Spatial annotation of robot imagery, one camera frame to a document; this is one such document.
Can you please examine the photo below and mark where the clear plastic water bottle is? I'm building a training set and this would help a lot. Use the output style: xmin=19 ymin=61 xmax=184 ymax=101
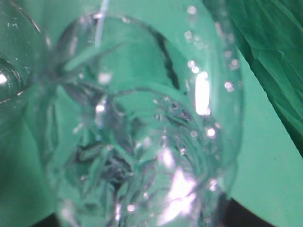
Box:
xmin=38 ymin=0 xmax=243 ymax=227

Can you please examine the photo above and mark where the clear glass mug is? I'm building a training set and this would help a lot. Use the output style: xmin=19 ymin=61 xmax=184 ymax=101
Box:
xmin=0 ymin=0 xmax=40 ymax=133

